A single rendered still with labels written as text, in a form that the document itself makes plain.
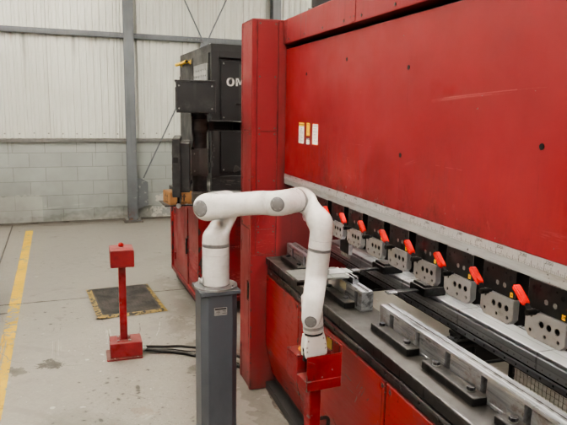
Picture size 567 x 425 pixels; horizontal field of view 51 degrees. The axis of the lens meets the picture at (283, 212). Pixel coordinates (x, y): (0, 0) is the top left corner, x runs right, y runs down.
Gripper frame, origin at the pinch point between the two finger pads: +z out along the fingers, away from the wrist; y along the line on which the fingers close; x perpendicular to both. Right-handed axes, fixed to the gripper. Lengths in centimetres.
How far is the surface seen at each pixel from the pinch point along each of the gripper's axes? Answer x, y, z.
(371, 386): 16.1, -16.7, 5.6
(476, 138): 58, -33, -94
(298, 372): -4.6, 5.8, 2.7
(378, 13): -9, -41, -140
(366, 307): -18.4, -36.0, -12.6
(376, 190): -7, -36, -68
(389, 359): 29.1, -17.0, -11.3
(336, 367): 4.7, -7.2, -0.3
